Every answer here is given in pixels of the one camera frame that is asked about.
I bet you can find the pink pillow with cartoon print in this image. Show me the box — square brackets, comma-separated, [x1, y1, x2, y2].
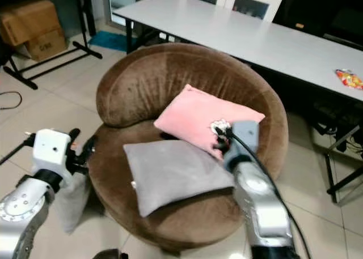
[154, 84, 266, 160]

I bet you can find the grey fuzzy pillow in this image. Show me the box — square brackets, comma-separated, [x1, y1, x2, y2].
[54, 169, 92, 235]

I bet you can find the grey square pillow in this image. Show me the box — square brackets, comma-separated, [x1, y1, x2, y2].
[123, 140, 237, 218]

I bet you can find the black metal floor rack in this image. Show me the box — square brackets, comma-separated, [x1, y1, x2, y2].
[0, 0, 103, 91]

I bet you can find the brown round velvet sofa chair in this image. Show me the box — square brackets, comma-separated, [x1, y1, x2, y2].
[88, 42, 290, 254]

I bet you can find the teal floor mat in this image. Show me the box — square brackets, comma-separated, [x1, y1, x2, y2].
[89, 30, 130, 53]

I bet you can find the small printed cardboard box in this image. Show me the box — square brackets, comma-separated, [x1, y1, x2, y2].
[24, 29, 67, 62]

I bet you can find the black robot foot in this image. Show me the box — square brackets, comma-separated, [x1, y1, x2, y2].
[92, 249, 121, 259]

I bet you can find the long white table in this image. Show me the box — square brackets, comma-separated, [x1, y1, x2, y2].
[112, 0, 363, 104]

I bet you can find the large plain cardboard box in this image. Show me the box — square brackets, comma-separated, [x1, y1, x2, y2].
[0, 0, 62, 46]

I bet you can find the orange snack packet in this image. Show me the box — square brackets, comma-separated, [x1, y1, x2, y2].
[335, 69, 363, 91]

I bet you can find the dark low cabinet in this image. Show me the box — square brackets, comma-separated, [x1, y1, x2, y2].
[272, 0, 363, 51]

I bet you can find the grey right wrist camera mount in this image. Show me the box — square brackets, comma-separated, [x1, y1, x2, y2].
[229, 120, 260, 158]

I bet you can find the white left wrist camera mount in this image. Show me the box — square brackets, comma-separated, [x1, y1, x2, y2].
[32, 129, 73, 178]

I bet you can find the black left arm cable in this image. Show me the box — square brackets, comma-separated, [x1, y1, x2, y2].
[0, 133, 36, 165]

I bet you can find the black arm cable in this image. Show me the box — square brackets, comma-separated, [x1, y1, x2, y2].
[0, 133, 36, 165]
[227, 129, 314, 259]

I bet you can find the black cable on floor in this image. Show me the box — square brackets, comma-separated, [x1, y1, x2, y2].
[0, 91, 24, 111]

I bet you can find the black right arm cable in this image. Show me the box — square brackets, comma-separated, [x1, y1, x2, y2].
[227, 129, 314, 259]

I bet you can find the black metal folding frame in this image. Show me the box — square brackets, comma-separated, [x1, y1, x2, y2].
[311, 100, 363, 206]

